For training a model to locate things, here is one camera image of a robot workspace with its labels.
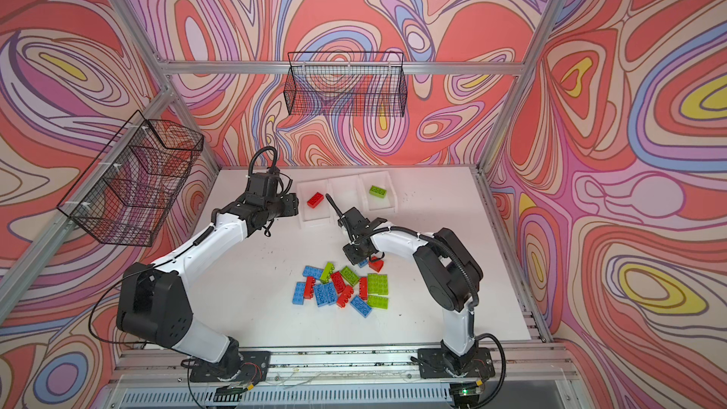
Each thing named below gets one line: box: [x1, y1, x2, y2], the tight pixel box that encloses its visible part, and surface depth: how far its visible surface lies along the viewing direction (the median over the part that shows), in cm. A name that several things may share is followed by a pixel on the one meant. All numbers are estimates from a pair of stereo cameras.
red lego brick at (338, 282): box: [330, 270, 347, 295], surface depth 89 cm
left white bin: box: [296, 178, 333, 230], surface depth 104 cm
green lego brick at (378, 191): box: [369, 184, 388, 199], surface depth 111 cm
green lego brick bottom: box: [367, 294, 390, 310], surface depth 86 cm
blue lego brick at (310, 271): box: [301, 265, 324, 281], surface depth 90 cm
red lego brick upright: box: [358, 276, 369, 301], surface depth 86 cm
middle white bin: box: [327, 174, 371, 220], surface depth 109 cm
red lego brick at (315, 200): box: [306, 191, 325, 210], surface depth 109 cm
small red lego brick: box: [368, 259, 385, 273], surface depth 93 cm
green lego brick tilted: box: [340, 265, 361, 287], surface depth 90 cm
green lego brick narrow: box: [319, 262, 336, 285], surface depth 90 cm
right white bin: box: [357, 170, 399, 216], surface depth 107 cm
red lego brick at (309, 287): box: [303, 276, 317, 300], surface depth 87 cm
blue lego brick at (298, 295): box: [291, 281, 306, 305], surface depth 86 cm
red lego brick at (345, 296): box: [336, 284, 355, 309], surface depth 85 cm
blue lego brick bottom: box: [350, 295, 373, 319], surface depth 86 cm
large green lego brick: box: [367, 272, 390, 296], surface depth 90 cm
